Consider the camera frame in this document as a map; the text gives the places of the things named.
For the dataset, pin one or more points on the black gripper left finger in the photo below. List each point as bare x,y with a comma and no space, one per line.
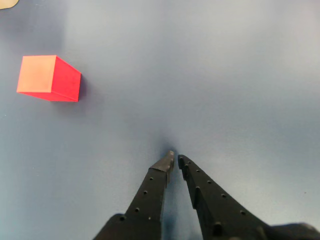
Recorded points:
147,200

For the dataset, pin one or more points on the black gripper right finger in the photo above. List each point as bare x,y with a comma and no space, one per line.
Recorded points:
220,215

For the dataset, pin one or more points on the red cube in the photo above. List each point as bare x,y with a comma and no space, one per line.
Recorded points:
45,77

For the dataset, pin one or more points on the beige rounded box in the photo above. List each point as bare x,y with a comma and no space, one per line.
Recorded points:
6,3

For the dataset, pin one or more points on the dark blue table mat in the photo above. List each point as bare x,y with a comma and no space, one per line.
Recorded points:
200,87

